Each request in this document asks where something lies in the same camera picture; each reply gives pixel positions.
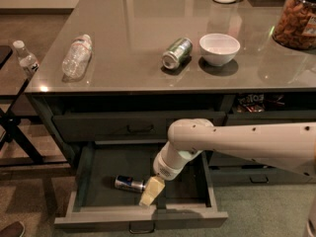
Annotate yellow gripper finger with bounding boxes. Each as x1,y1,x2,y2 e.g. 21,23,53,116
139,176,165,206

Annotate blue silver redbull can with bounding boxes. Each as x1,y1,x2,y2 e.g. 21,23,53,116
115,176,145,193

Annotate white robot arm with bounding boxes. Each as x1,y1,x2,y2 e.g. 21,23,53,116
139,118,316,206

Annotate open grey middle drawer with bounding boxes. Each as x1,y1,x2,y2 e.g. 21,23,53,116
54,144,228,234

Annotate grey top left drawer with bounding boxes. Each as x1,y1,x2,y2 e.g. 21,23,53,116
52,110,225,143

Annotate grey bottom right drawer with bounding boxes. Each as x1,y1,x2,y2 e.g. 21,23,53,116
209,168,316,186

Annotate grey middle right drawer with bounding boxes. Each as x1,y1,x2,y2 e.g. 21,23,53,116
208,152,268,168

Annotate grey counter cabinet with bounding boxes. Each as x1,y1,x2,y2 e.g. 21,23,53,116
27,0,316,219

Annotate snack bags in drawer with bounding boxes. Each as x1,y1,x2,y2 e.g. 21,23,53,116
236,93,285,113

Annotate green silver soda can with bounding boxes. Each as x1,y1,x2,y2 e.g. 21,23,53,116
162,38,193,69

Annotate dark side table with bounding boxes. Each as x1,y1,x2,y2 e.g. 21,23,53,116
0,44,68,168

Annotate brown shoe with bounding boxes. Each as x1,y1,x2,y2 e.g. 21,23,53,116
0,221,25,237

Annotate clear plastic water bottle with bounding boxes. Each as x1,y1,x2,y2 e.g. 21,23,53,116
62,35,92,79

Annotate white ceramic bowl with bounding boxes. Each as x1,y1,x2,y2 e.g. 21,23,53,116
198,34,240,66

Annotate small water bottle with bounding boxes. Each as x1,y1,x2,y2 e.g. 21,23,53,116
13,40,40,80

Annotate clear jar of snacks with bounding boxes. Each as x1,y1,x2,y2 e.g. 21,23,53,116
273,0,316,50

